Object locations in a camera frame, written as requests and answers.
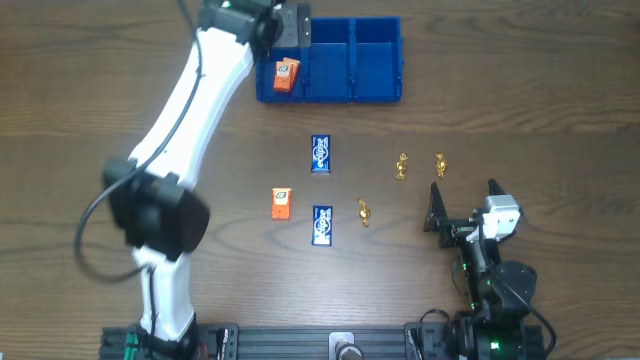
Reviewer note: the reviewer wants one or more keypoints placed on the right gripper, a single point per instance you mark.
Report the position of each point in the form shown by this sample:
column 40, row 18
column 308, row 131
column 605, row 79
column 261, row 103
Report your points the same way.
column 457, row 232

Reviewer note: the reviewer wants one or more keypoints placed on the gold candy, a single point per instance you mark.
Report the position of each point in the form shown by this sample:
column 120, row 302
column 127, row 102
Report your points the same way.
column 401, row 167
column 364, row 212
column 441, row 166

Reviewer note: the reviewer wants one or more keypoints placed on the blue candy pack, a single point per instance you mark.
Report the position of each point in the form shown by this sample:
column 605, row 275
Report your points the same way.
column 320, row 154
column 322, row 225

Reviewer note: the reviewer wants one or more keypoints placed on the orange candy box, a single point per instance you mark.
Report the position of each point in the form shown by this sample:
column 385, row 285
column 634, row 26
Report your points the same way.
column 281, row 210
column 284, row 80

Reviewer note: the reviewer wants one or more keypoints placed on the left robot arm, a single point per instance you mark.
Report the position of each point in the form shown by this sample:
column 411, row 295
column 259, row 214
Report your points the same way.
column 215, row 85

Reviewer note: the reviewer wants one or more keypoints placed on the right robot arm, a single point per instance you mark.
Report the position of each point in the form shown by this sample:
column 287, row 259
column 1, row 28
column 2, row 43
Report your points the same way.
column 515, row 285

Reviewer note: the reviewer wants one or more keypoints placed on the blue tray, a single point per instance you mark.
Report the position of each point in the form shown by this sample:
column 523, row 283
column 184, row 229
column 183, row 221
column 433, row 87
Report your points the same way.
column 370, row 70

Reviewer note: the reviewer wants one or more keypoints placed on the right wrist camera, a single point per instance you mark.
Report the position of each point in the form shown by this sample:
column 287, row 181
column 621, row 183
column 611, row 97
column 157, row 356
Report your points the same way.
column 500, row 215

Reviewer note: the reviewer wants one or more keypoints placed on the mounting rail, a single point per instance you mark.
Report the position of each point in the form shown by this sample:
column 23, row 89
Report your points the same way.
column 300, row 345

